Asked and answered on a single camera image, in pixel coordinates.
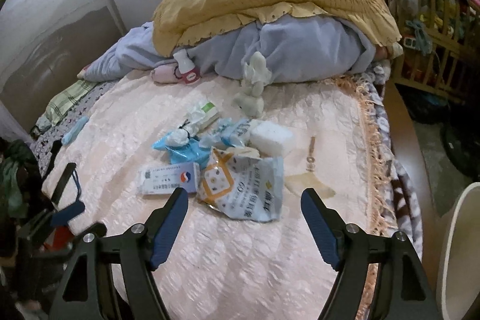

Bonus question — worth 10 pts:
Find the blue snack wrapper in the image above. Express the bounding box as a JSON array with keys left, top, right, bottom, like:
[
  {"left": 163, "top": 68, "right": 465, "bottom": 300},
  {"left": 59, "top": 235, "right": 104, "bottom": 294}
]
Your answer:
[{"left": 151, "top": 133, "right": 210, "bottom": 170}]

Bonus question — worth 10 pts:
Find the white tissue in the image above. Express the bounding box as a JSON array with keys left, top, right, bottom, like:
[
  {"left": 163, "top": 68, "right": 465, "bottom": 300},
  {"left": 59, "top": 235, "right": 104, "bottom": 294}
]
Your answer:
[{"left": 164, "top": 128, "right": 190, "bottom": 148}]

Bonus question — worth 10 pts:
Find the white round trash bin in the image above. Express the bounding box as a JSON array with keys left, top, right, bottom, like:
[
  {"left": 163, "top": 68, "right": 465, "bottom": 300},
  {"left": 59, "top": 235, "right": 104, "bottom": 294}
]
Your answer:
[{"left": 437, "top": 182, "right": 479, "bottom": 319}]

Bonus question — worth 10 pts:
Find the white blue medicine box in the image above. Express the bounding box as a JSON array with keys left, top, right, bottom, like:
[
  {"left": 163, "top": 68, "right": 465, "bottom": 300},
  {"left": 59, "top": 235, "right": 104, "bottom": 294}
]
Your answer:
[{"left": 137, "top": 162, "right": 200, "bottom": 196}]

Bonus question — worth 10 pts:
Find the white blue snack bag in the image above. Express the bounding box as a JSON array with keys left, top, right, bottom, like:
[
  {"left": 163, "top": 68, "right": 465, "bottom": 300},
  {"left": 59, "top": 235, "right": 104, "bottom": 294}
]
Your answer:
[{"left": 197, "top": 148, "right": 284, "bottom": 223}]

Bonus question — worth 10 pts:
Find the white foam block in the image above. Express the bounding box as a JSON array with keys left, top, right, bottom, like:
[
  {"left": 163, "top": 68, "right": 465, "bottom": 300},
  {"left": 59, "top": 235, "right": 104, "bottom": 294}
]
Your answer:
[{"left": 250, "top": 121, "right": 295, "bottom": 157}]

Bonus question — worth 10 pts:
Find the light blue wrapper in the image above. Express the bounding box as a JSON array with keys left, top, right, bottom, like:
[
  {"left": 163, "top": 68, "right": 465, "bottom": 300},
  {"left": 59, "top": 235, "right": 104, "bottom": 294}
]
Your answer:
[{"left": 199, "top": 118, "right": 252, "bottom": 149}]

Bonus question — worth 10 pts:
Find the white green small box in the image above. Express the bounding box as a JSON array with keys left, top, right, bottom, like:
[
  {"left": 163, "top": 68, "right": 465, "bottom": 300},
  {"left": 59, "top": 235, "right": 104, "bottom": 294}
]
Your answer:
[{"left": 182, "top": 99, "right": 220, "bottom": 136}]

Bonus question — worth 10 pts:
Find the light blue small tube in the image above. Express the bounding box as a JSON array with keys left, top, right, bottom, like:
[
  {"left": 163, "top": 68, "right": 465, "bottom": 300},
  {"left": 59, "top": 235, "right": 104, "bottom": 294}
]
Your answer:
[{"left": 61, "top": 116, "right": 89, "bottom": 145}]

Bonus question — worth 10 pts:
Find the pink rolled cloth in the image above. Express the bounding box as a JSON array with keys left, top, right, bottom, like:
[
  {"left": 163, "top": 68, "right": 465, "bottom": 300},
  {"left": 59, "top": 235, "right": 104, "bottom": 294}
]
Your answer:
[{"left": 151, "top": 63, "right": 182, "bottom": 85}]

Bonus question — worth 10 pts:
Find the pink white baby bottle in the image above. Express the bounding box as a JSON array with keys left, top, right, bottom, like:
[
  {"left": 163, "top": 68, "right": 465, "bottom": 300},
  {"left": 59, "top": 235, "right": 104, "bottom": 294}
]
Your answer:
[{"left": 173, "top": 49, "right": 200, "bottom": 85}]

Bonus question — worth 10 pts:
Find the green plaid cloth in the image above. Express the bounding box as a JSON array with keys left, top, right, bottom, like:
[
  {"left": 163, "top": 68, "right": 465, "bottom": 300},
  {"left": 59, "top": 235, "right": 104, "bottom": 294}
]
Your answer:
[{"left": 35, "top": 79, "right": 97, "bottom": 132}]

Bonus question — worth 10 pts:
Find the grey white patterned blanket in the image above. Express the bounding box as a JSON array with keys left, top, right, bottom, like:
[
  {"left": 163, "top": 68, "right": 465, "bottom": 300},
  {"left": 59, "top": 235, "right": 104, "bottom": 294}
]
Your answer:
[{"left": 359, "top": 60, "right": 423, "bottom": 256}]

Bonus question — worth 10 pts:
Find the white plush toy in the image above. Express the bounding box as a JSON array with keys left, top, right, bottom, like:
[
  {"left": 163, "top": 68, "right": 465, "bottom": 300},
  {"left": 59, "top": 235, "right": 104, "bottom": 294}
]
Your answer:
[{"left": 233, "top": 51, "right": 272, "bottom": 118}]

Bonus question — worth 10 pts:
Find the light blue quilt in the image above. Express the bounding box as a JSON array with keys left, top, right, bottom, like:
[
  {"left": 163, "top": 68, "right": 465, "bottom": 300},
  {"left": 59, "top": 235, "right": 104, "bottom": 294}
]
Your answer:
[{"left": 79, "top": 15, "right": 377, "bottom": 83}]

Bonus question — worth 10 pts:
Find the wooden baby crib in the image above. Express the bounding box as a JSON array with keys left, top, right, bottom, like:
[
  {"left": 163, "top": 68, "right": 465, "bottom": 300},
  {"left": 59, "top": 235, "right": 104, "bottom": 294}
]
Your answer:
[{"left": 385, "top": 0, "right": 479, "bottom": 101}]

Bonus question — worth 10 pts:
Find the black strap with blue cord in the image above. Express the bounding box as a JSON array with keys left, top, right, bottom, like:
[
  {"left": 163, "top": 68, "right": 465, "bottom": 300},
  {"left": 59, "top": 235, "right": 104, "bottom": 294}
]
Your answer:
[{"left": 48, "top": 161, "right": 86, "bottom": 227}]

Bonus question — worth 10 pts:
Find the brown wooden bed frame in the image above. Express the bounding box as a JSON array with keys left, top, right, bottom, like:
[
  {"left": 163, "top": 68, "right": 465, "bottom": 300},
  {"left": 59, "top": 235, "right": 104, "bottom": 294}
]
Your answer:
[{"left": 384, "top": 80, "right": 445, "bottom": 290}]

